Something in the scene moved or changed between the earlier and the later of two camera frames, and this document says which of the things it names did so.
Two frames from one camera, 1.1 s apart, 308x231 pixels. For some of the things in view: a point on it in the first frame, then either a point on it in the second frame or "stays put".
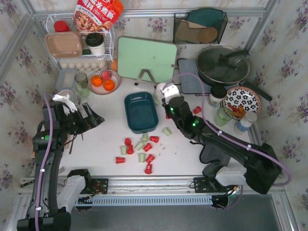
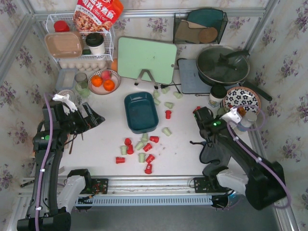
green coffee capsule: [145, 137] stays put
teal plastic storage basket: [141, 110] stays put
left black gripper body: [84, 115] stays put
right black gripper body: [166, 107] → [200, 115]
